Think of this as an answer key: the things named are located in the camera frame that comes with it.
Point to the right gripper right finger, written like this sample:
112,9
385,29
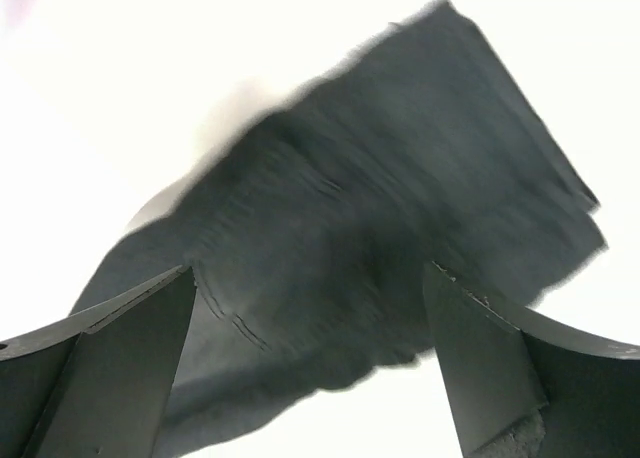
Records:
520,384

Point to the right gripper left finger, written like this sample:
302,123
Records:
96,383

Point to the black trousers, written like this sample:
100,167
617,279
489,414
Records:
309,238

